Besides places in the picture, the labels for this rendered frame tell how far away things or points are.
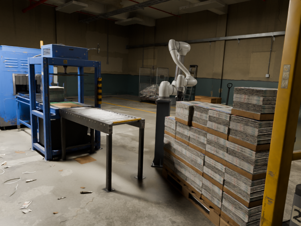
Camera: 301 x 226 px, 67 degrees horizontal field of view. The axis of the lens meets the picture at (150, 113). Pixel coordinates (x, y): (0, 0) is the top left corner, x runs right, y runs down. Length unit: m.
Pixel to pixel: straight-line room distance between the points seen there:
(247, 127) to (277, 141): 0.43
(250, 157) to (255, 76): 7.58
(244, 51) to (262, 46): 0.65
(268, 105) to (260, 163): 0.44
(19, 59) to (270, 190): 5.42
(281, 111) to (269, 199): 0.54
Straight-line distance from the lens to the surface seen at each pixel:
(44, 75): 3.63
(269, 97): 1.85
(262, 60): 9.34
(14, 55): 5.91
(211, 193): 2.35
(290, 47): 1.47
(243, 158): 1.97
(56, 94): 4.49
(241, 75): 9.58
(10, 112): 5.94
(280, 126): 1.48
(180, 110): 2.62
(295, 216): 1.60
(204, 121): 2.31
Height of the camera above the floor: 1.36
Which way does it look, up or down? 10 degrees down
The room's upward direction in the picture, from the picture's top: 2 degrees clockwise
